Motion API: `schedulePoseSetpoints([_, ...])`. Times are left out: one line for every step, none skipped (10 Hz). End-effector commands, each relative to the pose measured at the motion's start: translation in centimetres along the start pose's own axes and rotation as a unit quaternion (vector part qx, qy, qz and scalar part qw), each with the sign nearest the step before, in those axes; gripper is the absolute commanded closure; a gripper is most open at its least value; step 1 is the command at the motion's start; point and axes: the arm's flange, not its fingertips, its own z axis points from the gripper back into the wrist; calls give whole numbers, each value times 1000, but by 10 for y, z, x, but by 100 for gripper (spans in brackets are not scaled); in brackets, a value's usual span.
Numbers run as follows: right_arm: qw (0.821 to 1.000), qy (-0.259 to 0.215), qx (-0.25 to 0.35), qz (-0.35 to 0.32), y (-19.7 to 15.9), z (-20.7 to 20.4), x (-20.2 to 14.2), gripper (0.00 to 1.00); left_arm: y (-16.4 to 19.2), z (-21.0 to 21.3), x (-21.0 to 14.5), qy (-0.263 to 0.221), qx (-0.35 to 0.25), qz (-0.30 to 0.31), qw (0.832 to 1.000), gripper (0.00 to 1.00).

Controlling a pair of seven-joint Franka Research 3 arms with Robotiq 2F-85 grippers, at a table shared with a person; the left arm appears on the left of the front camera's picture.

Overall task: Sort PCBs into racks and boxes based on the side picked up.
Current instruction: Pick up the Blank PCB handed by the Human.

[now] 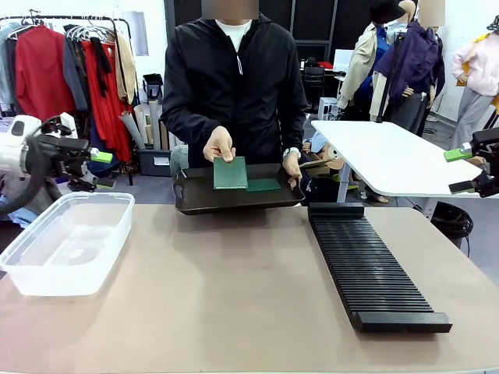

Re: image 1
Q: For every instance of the beige paper roll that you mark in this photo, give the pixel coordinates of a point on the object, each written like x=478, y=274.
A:
x=154, y=124

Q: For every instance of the cardboard box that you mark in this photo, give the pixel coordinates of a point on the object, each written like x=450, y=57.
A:
x=319, y=165

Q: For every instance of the red dress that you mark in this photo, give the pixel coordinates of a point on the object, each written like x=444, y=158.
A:
x=105, y=117

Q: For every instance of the black bucket hat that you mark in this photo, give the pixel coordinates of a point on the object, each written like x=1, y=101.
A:
x=386, y=11

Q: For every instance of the person in black jacket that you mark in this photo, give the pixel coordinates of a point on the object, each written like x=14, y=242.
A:
x=234, y=93

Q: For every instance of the beige hanging garment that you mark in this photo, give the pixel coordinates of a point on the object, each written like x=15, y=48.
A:
x=126, y=70

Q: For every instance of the grey storage bin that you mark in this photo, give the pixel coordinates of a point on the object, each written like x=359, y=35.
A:
x=154, y=161

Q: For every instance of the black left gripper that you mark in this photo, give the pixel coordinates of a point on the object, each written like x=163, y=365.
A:
x=64, y=152

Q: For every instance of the grey hanging jacket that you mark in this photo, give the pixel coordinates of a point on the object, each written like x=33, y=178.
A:
x=74, y=74

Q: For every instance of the person's right hand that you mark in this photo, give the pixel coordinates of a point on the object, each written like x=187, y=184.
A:
x=220, y=142

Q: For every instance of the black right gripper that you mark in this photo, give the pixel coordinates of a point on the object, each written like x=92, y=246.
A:
x=487, y=142

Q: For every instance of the white side table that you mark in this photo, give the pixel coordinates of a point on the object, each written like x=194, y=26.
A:
x=390, y=156

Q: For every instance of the black office chair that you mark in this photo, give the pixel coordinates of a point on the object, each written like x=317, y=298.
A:
x=313, y=83

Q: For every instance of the person's left hand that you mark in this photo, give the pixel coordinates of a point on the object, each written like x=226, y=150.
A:
x=293, y=167

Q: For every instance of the black hanging scarf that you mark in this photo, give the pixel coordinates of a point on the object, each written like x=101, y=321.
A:
x=102, y=66

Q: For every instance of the white monitor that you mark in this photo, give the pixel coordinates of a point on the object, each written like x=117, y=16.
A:
x=345, y=60

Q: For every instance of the person's left forearm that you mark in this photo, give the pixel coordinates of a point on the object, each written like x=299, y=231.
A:
x=292, y=128

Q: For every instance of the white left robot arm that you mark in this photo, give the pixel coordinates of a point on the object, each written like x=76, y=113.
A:
x=13, y=148

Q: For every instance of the mannequin in pink sweater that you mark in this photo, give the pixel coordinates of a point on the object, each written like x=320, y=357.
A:
x=477, y=89

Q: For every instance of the clear plastic box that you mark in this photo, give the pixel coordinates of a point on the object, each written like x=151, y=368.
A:
x=66, y=249

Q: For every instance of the green PCB board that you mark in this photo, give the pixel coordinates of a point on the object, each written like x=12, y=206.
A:
x=230, y=175
x=265, y=185

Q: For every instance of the red shirt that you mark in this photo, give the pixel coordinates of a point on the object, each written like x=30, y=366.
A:
x=39, y=74

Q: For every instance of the mannequin in purple jacket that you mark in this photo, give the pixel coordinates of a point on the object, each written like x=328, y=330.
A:
x=413, y=70

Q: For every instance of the black slotted PCB rack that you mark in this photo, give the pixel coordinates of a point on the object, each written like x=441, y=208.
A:
x=370, y=269

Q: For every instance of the black rectangular tray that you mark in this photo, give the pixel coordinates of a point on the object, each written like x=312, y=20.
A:
x=202, y=196

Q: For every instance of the black tripod pole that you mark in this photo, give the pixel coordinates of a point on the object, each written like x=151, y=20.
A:
x=390, y=78

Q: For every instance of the person's right forearm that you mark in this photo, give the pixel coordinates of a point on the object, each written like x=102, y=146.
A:
x=183, y=124

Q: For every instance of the mannequin in beige coat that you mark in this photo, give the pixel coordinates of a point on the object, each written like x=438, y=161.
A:
x=362, y=70

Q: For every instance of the grey cloth pile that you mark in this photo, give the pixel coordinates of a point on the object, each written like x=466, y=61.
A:
x=43, y=195

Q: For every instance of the black clothes rail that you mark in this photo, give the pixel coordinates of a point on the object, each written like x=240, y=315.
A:
x=128, y=78

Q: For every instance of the grey paper roll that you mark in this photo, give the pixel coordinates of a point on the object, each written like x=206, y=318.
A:
x=130, y=128

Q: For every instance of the white wristwatch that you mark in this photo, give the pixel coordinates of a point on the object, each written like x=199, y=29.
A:
x=291, y=152

